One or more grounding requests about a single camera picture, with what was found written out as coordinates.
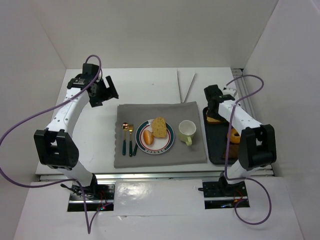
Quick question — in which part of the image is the gold fork green handle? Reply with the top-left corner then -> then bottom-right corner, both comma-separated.
128,124 -> 134,157

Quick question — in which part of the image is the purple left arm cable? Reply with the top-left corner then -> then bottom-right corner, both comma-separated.
0,54 -> 104,235

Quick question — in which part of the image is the brown chocolate croissant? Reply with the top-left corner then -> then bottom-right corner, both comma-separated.
228,144 -> 240,161

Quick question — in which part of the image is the grey cloth placemat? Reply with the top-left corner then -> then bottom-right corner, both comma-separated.
113,101 -> 207,169

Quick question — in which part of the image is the aluminium rail front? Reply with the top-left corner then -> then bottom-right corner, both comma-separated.
39,168 -> 274,182

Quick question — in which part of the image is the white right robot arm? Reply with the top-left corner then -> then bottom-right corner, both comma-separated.
89,85 -> 276,195

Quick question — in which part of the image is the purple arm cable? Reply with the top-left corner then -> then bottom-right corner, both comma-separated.
0,54 -> 104,235
223,74 -> 273,226

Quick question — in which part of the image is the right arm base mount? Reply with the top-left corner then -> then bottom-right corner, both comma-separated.
197,181 -> 250,210

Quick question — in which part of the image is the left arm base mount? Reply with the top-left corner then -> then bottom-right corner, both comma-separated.
60,183 -> 115,212

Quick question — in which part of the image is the aluminium rail right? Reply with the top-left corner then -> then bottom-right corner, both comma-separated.
231,68 -> 256,119

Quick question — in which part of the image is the pale green mug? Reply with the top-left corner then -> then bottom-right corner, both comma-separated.
178,120 -> 197,147

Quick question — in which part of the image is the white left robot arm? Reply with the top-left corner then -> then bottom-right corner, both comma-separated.
33,63 -> 119,194

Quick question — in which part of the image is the gold knife green handle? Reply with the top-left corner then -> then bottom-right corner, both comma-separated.
132,143 -> 138,156

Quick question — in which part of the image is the gold spoon green handle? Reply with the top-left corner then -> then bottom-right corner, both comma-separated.
122,122 -> 129,156

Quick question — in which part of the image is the black food tray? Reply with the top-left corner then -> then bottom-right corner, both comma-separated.
202,107 -> 236,166

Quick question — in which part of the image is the toast slice on tray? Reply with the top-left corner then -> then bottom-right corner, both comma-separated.
206,110 -> 226,124

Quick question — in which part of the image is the seeded bread slice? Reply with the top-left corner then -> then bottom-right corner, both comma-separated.
151,117 -> 167,138

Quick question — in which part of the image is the aluminium rail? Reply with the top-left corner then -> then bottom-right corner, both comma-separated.
39,168 -> 274,182
231,68 -> 256,119

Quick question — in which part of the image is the white plate green red rim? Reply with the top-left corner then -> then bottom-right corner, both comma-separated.
135,119 -> 175,155

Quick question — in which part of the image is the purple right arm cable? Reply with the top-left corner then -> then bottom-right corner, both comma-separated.
223,74 -> 273,226

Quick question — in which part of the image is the round orange bread roll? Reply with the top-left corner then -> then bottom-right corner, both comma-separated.
143,129 -> 154,146

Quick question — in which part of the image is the orange glazed donut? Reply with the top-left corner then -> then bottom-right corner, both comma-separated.
227,128 -> 241,145

